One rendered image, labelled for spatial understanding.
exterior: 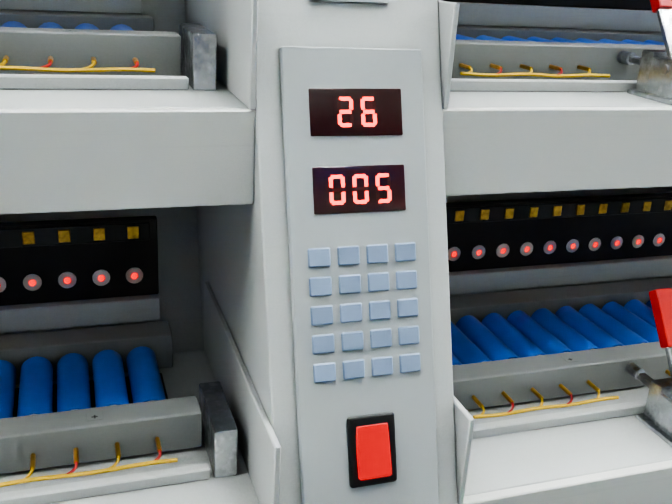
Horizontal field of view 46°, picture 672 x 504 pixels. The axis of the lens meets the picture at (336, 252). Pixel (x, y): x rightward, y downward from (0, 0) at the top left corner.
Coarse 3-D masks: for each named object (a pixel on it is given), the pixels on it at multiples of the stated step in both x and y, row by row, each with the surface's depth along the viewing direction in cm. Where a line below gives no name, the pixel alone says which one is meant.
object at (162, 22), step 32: (160, 0) 54; (544, 192) 64; (576, 192) 65; (608, 192) 66; (640, 192) 67; (160, 224) 54; (192, 224) 55; (160, 256) 54; (192, 256) 55; (160, 288) 54; (192, 288) 55; (160, 320) 54; (192, 320) 55
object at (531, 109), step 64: (448, 0) 58; (512, 0) 59; (576, 0) 61; (640, 0) 63; (448, 64) 38; (512, 64) 48; (576, 64) 49; (640, 64) 47; (448, 128) 39; (512, 128) 40; (576, 128) 42; (640, 128) 43; (448, 192) 40; (512, 192) 42
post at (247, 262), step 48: (288, 0) 36; (432, 0) 38; (384, 48) 38; (432, 48) 38; (432, 96) 38; (432, 144) 39; (432, 192) 39; (240, 240) 41; (288, 240) 36; (432, 240) 39; (240, 288) 42; (288, 288) 37; (432, 288) 39; (240, 336) 42; (288, 336) 37; (288, 384) 37; (288, 432) 37; (288, 480) 37
